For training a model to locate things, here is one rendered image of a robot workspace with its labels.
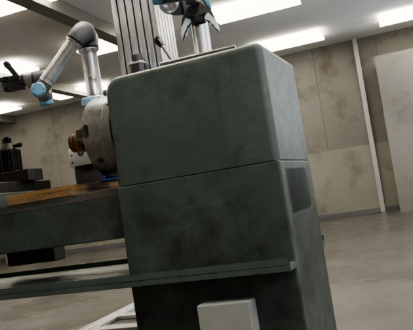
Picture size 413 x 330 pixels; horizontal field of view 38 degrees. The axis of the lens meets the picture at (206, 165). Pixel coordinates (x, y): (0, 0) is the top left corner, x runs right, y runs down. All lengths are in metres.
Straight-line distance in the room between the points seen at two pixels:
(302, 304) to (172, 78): 0.86
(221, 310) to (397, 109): 9.13
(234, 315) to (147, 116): 0.73
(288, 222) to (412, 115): 9.02
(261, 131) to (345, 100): 9.93
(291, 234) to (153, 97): 0.66
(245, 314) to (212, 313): 0.11
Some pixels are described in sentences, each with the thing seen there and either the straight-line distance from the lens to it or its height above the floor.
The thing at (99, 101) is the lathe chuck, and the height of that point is 1.20.
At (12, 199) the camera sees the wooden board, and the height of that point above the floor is 0.89.
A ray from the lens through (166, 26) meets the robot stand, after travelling 3.35.
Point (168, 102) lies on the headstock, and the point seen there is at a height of 1.12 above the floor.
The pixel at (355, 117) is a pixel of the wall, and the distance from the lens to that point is 11.77.
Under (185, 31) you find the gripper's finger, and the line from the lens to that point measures 2.42.
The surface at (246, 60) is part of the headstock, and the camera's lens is 1.96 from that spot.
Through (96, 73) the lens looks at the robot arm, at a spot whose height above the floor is 1.53.
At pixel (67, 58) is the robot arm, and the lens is 3.22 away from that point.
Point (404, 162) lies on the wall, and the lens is 10.81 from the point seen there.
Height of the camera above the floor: 0.78
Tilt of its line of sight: 3 degrees up
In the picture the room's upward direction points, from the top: 9 degrees counter-clockwise
